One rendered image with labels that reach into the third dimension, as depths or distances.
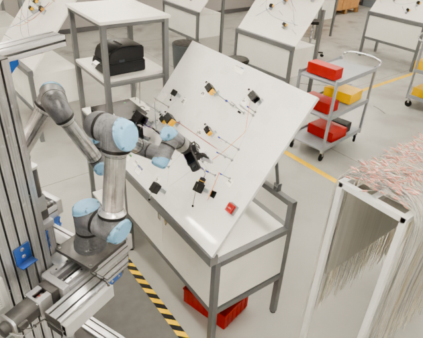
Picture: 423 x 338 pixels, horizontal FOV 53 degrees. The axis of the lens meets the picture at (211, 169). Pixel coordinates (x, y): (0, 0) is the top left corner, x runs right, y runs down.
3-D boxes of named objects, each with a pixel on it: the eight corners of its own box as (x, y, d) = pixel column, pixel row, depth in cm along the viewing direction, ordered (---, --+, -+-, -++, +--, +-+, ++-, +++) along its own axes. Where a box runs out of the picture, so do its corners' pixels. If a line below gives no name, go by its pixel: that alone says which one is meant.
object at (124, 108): (109, 132, 306) (109, 124, 302) (90, 114, 330) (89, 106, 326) (150, 122, 323) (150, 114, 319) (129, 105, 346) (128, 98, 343)
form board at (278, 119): (119, 161, 310) (117, 161, 309) (194, 41, 300) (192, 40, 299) (213, 258, 231) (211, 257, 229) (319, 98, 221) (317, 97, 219)
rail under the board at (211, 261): (209, 267, 233) (210, 259, 229) (117, 170, 312) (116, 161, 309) (217, 263, 235) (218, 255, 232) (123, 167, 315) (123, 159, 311)
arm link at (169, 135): (155, 138, 196) (163, 123, 198) (168, 149, 205) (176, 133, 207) (167, 141, 192) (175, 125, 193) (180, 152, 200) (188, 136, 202)
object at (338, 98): (320, 163, 490) (340, 73, 432) (286, 147, 520) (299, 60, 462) (363, 138, 549) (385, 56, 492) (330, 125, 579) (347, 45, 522)
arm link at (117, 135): (106, 227, 188) (112, 108, 167) (133, 239, 182) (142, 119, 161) (86, 238, 178) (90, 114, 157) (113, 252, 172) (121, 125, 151)
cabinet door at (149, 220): (162, 254, 296) (162, 209, 275) (127, 213, 332) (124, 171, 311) (165, 253, 297) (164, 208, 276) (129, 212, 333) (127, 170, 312)
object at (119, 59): (107, 78, 286) (104, 49, 276) (92, 68, 302) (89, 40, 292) (146, 70, 303) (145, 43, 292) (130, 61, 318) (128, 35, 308)
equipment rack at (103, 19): (120, 248, 356) (99, 22, 258) (92, 210, 397) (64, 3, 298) (171, 227, 382) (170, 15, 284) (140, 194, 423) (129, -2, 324)
